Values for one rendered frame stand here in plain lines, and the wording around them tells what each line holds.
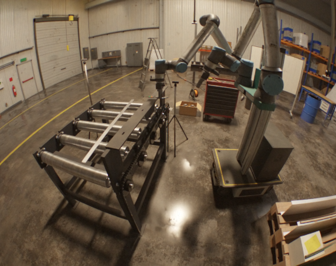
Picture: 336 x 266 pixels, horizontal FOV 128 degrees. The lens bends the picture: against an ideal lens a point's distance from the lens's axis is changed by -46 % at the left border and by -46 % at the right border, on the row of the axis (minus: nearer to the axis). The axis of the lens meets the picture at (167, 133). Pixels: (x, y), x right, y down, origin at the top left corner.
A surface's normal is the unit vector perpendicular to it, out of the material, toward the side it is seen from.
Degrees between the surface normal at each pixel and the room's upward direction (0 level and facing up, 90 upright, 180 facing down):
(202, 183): 0
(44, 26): 90
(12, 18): 90
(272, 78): 95
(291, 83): 90
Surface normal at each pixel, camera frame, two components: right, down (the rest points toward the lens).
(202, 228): 0.00, -0.83
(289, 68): -0.61, 0.44
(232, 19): -0.22, 0.54
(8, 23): 0.98, 0.13
